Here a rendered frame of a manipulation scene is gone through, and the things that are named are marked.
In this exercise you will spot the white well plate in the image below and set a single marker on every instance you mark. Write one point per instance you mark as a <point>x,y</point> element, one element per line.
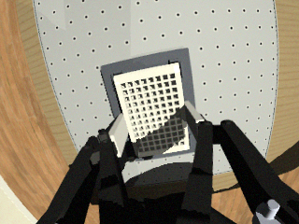
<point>139,110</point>

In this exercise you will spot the pale grey perforated base plate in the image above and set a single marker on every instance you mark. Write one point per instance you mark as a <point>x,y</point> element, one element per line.
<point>233,46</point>

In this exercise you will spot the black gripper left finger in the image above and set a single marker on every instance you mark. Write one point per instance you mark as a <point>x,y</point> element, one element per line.
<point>71,202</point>

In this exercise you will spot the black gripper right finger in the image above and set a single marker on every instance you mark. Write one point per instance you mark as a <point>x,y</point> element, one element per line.
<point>270,200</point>

